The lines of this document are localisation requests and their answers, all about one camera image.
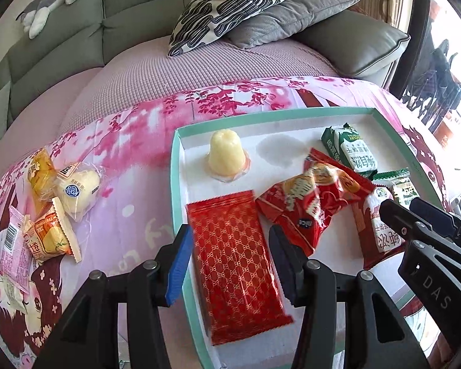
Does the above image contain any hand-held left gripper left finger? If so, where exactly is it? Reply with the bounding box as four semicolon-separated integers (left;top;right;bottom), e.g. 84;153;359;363
33;224;195;369

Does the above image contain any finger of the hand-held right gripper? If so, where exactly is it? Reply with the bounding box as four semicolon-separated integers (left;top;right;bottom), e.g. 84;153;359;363
380;199;461;356
409;197;461;250

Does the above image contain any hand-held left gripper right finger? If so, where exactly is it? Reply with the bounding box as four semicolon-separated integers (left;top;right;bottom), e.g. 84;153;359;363
268;225;448;369

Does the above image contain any small green sandwich biscuit packet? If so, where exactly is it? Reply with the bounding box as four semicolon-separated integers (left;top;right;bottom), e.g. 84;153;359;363
372;168;421;206

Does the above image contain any red patterned snack packet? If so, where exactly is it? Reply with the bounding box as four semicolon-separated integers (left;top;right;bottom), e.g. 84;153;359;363
185;190;294;347

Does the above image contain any red and white biscuit packet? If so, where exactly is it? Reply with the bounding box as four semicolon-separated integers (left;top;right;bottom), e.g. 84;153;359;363
351;186;410;271

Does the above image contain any red crinkled snack packet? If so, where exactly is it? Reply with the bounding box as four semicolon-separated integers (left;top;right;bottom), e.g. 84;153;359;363
254;148;375;256

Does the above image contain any green and white biscuit packet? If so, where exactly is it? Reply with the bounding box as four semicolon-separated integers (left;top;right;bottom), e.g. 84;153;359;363
321;122;379;179

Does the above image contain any teal cardboard tray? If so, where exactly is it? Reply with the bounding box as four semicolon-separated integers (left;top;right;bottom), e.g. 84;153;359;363
170;106;452;369

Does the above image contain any yellow jelly cup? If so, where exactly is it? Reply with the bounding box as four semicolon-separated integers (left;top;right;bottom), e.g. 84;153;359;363
204;130;252;181

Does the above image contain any clear bun packet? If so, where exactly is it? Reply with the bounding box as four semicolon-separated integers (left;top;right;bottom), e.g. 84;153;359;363
55;162;101;224

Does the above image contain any orange cake roll packet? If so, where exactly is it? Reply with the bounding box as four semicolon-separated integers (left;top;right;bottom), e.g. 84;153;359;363
24;197;83;264

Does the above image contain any pink cake roll packet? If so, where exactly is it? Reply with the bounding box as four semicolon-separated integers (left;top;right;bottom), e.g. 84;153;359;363
0;205;37;293

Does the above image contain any yellow bread packet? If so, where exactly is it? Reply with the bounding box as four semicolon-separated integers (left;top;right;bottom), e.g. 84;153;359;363
26;148;59;218

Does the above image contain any pink printed blanket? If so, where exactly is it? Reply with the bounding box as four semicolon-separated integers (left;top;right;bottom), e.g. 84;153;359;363
0;75;461;369

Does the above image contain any black chair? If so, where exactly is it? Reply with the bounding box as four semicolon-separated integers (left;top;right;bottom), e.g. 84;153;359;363
401;38;461;131

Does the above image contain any pink waffle sofa cover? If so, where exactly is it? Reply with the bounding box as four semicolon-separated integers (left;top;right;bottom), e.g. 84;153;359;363
0;34;341;208

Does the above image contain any grey pillow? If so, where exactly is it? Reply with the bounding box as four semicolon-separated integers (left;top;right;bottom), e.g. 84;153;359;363
227;0;364;49

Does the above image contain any grey sofa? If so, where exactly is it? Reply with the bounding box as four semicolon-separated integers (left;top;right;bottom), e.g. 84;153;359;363
0;0;412;154

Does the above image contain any black and white patterned pillow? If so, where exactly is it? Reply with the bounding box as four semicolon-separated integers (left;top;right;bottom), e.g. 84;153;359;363
168;0;308;58

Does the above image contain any grey and white plush toy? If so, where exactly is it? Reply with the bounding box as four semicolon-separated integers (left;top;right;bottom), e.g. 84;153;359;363
16;0;95;39

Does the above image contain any dark window frame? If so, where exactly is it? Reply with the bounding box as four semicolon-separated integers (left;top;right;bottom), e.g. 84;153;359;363
388;0;436;93

